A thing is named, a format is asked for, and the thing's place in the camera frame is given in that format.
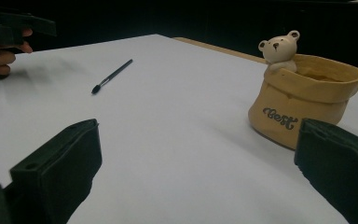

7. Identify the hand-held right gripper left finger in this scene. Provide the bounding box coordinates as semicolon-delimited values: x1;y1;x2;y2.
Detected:
4;118;103;224

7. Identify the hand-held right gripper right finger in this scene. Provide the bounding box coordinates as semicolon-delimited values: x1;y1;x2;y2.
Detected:
294;118;358;224

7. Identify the tan bear sack pot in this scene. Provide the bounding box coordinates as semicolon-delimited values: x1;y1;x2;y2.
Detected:
247;30;358;151

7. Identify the black makeup brush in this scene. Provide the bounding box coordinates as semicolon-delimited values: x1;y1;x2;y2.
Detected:
90;59;134;95

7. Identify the white table cover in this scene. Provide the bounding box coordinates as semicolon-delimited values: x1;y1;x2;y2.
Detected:
0;33;358;224

